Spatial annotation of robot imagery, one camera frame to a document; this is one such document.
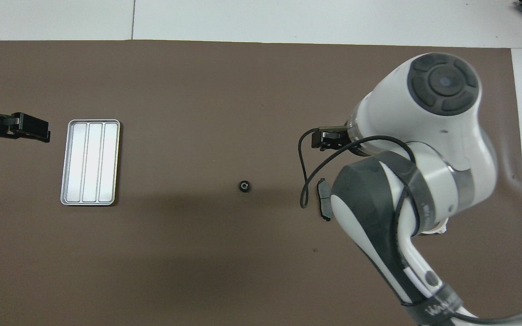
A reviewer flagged long grey brake pad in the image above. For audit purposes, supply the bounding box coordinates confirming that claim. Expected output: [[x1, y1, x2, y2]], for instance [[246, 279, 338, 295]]
[[316, 177, 333, 222]]

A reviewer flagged brown table mat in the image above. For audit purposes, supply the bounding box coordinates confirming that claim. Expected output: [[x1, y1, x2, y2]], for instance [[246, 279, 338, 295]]
[[0, 40, 522, 326]]

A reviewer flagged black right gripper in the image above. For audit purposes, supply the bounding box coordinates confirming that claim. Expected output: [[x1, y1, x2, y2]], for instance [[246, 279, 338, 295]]
[[312, 129, 361, 154]]

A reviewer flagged white curved plastic bracket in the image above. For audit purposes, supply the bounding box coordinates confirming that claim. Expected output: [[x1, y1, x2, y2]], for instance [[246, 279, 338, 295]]
[[424, 217, 448, 235]]

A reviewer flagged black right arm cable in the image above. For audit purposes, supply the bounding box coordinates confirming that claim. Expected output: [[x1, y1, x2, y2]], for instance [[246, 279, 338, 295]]
[[298, 128, 522, 324]]

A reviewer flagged silver metal tray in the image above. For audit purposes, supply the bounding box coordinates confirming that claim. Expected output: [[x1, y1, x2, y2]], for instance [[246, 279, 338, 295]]
[[60, 119, 121, 206]]

